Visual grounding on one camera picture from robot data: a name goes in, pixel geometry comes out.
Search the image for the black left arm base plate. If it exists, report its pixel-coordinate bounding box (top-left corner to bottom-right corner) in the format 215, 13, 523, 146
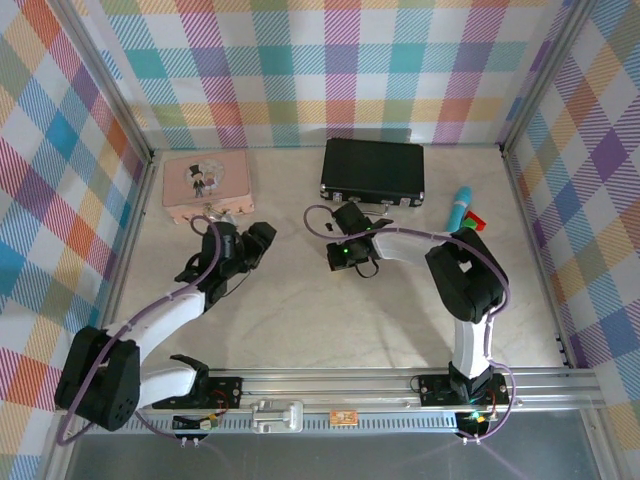
151, 375, 245, 410

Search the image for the small connector board green light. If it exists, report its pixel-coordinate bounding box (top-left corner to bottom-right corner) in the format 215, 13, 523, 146
457, 410, 490, 436

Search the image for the silver metal latch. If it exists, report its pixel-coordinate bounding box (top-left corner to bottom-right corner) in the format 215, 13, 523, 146
249, 398, 305, 434

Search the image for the blue cylindrical marker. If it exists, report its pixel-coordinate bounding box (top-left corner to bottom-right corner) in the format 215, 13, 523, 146
446, 185, 474, 235

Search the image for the aluminium frame floor rail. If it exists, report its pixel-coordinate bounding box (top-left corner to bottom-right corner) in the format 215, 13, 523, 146
87, 149, 161, 376
499, 144, 576, 371

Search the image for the pink cartoon couple gift box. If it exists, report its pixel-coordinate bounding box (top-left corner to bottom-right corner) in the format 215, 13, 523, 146
161, 149, 256, 225

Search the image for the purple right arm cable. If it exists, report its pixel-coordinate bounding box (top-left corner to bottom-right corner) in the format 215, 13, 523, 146
303, 204, 516, 444

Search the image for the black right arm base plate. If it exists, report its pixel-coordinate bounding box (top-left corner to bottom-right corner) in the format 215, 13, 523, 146
417, 373, 511, 407

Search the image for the aluminium frame corner post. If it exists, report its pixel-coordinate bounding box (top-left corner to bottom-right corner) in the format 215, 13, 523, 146
49, 0, 156, 161
498, 0, 599, 157

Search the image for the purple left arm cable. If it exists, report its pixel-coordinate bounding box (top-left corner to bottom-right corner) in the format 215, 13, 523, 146
54, 215, 224, 446

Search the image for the small connector board with wires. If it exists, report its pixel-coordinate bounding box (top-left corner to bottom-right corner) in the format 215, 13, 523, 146
172, 412, 221, 434

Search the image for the perforated metal strip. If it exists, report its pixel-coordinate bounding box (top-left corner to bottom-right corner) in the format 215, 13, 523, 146
79, 417, 506, 436

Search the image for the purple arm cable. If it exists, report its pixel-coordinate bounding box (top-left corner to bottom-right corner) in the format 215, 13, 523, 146
54, 215, 224, 446
303, 204, 516, 444

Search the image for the aluminium mounting rail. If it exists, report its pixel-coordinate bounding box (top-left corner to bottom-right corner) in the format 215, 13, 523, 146
53, 367, 601, 416

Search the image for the black briefcase with silver handle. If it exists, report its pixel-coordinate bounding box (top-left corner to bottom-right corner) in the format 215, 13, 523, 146
319, 137, 426, 215

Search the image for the grey clear panel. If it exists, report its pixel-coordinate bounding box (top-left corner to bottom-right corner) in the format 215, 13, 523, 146
64, 432, 601, 480

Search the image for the thin aluminium wall base rail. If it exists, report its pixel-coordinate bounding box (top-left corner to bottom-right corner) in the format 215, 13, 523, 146
149, 142, 506, 152

